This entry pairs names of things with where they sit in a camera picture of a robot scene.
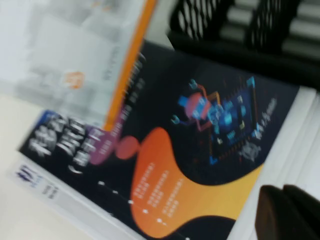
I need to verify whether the plain white book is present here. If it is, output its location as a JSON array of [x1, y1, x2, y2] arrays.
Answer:
[[9, 92, 320, 240]]

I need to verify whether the black perforated plastic book stand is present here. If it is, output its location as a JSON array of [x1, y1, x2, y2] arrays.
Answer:
[[166, 0, 320, 92]]

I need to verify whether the white orange-edged ROS2 book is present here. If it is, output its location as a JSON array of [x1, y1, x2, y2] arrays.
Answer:
[[0, 0, 159, 132]]

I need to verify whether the dark book with orange blob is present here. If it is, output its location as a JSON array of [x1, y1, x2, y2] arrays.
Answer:
[[17, 38, 317, 240]]

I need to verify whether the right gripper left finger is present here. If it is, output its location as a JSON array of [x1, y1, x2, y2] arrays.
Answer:
[[254, 185, 318, 240]]

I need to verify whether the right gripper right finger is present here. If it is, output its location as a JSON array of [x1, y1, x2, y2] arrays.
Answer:
[[282, 184, 320, 240]]

